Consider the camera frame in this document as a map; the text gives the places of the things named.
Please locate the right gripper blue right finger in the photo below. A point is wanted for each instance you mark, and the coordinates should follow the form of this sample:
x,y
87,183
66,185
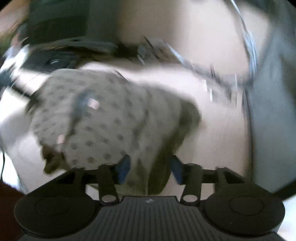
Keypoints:
x,y
191,176

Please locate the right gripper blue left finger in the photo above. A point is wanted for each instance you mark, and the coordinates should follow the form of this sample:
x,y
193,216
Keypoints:
x,y
109,176

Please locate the brown polka dot sweater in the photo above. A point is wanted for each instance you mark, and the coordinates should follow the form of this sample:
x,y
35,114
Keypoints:
x,y
87,118

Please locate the black keyboard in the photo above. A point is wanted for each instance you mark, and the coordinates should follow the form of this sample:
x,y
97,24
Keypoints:
x,y
51,60

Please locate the black curved monitor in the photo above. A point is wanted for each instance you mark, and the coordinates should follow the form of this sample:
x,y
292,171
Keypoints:
x,y
85,24

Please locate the white glass-sided computer case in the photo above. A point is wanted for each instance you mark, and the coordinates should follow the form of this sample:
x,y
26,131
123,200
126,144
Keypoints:
x,y
270,99

